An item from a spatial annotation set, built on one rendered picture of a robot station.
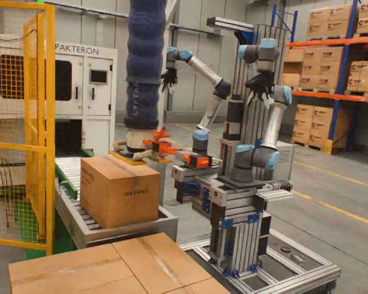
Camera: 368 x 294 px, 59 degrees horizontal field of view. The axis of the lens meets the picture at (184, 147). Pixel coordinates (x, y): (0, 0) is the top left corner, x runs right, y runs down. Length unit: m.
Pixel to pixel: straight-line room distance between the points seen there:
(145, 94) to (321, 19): 8.51
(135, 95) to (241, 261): 1.48
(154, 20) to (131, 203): 1.23
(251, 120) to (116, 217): 1.15
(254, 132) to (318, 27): 8.06
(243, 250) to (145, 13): 1.79
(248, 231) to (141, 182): 0.88
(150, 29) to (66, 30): 9.13
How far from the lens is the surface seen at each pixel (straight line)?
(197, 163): 1.64
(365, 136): 10.56
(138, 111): 2.04
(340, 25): 9.80
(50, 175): 2.86
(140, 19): 2.05
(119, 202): 2.31
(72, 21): 11.17
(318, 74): 9.90
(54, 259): 2.15
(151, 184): 2.38
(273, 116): 2.07
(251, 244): 2.64
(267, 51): 1.72
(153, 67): 2.02
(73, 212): 2.61
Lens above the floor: 1.64
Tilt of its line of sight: 12 degrees down
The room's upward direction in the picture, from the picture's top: 5 degrees clockwise
